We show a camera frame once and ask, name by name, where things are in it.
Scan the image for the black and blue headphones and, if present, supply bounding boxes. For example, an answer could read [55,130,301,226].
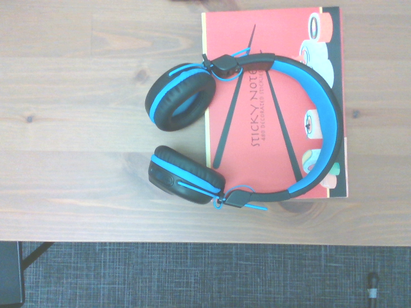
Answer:
[144,47,344,211]

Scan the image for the black headphone hanger stand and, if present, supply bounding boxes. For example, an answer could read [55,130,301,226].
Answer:
[0,240,26,305]

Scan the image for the red sticky notes book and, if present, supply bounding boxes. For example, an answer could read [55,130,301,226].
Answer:
[201,6,349,200]

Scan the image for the wooden desk with black legs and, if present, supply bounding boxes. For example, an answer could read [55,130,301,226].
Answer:
[21,241,56,270]

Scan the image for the black cable with grey band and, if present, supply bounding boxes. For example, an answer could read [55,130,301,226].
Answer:
[367,271,380,308]

